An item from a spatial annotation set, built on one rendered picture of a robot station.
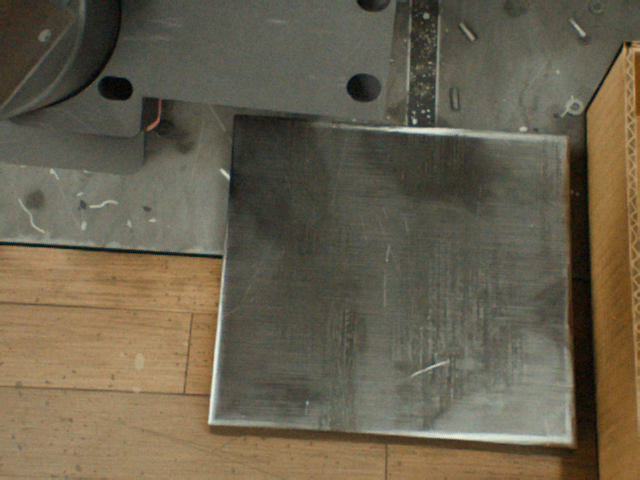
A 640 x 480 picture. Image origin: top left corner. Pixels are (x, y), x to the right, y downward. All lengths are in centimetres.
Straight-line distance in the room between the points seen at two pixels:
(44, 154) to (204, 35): 8
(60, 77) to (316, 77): 8
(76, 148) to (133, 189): 22
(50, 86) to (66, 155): 11
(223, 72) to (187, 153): 29
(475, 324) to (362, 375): 6
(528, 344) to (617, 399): 5
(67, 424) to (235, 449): 8
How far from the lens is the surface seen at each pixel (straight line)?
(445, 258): 61
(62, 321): 62
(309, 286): 60
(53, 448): 60
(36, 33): 27
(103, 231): 63
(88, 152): 41
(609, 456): 59
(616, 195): 60
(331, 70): 36
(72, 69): 31
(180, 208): 63
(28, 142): 42
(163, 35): 36
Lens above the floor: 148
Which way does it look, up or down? 69 degrees down
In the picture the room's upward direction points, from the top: 9 degrees clockwise
